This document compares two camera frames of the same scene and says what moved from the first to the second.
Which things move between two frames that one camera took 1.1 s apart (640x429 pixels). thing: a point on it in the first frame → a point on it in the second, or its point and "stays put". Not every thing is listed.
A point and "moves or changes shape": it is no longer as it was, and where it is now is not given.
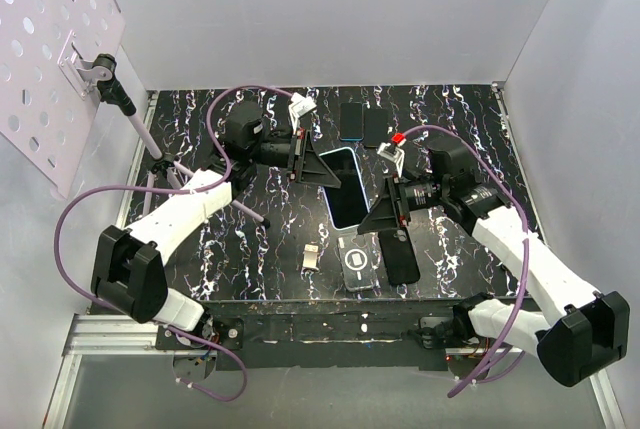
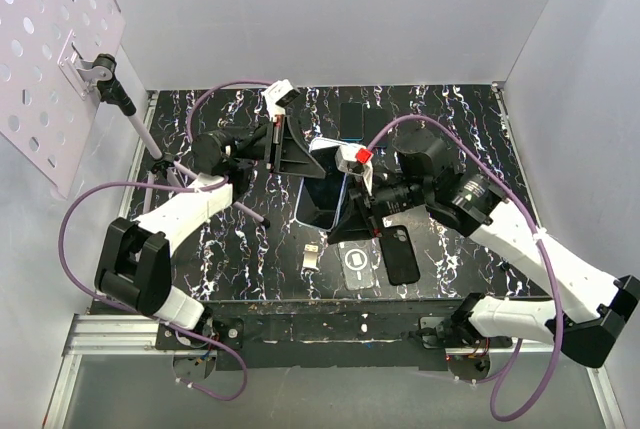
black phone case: x=399 y=256 stays put
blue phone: x=348 y=205 moves or changes shape
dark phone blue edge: x=351 y=121 stays put
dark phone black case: x=376 y=122 stays put
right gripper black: x=383 y=215 → x=352 y=224
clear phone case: x=360 y=262 stays put
